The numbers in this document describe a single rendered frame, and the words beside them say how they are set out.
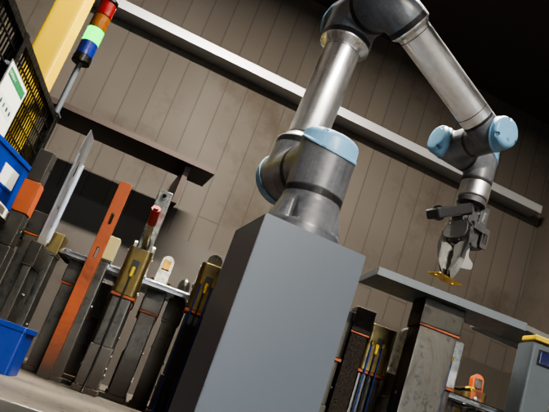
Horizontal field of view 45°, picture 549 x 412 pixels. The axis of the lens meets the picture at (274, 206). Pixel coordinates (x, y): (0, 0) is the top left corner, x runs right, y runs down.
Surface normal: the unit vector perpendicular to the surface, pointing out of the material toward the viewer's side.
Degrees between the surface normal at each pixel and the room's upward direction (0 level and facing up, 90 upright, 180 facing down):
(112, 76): 90
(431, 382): 90
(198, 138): 90
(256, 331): 90
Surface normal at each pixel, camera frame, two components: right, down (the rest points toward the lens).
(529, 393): 0.18, -0.25
